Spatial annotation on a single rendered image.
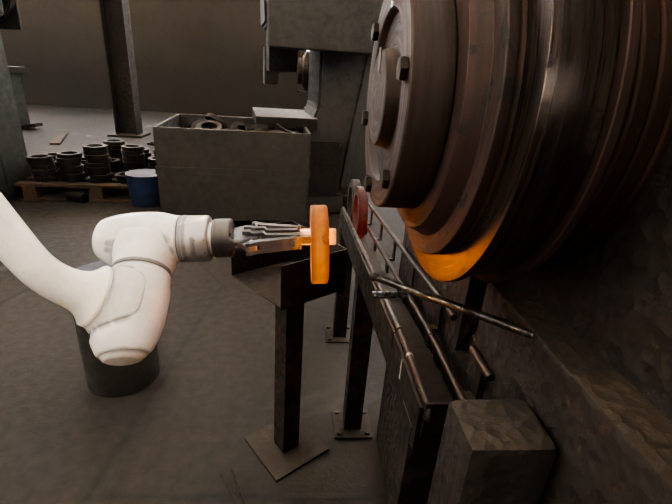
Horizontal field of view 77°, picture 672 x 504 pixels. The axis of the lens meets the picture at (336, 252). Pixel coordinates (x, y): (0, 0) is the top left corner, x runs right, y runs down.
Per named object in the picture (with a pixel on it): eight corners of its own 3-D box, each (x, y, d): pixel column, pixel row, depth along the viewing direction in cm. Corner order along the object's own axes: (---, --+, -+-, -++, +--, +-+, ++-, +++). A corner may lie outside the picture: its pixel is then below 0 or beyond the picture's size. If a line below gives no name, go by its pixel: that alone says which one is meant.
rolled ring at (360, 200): (360, 190, 144) (370, 191, 145) (354, 182, 162) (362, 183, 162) (356, 243, 150) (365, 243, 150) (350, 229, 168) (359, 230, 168)
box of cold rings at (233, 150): (300, 203, 391) (303, 113, 360) (307, 236, 316) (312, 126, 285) (183, 201, 375) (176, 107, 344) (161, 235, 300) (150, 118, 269)
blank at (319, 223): (325, 198, 89) (309, 198, 89) (329, 214, 75) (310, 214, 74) (325, 268, 94) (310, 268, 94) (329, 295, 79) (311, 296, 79)
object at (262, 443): (287, 404, 157) (291, 219, 129) (331, 451, 139) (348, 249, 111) (236, 429, 145) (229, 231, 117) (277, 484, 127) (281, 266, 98)
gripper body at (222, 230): (218, 247, 87) (264, 247, 88) (210, 265, 80) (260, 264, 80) (214, 213, 84) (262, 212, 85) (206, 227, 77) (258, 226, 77)
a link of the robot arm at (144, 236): (192, 233, 89) (183, 288, 82) (115, 234, 88) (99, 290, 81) (179, 199, 80) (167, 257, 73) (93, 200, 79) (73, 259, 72)
